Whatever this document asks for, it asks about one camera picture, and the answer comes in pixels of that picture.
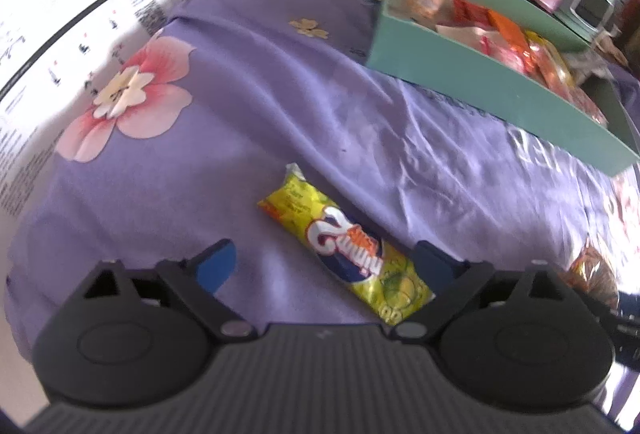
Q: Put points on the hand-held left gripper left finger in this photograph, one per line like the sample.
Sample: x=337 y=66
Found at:
x=217 y=264

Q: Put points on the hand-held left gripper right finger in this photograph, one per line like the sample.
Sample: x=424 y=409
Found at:
x=435 y=264

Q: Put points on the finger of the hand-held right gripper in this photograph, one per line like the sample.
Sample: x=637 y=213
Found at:
x=622 y=329

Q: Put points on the yellow green snack packet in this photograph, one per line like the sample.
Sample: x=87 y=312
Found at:
x=350 y=254

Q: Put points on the teal cardboard box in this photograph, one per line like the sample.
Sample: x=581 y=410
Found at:
x=475 y=89

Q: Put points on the pile of mixed snack packets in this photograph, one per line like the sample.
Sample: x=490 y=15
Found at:
x=505 y=39

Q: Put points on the brown clear snack bag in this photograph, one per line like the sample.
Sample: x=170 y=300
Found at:
x=592 y=276

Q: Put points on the purple floral bedsheet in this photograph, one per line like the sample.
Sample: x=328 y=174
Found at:
x=280 y=104

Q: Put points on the white printed paper sheet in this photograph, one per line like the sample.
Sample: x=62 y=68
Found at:
x=65 y=14

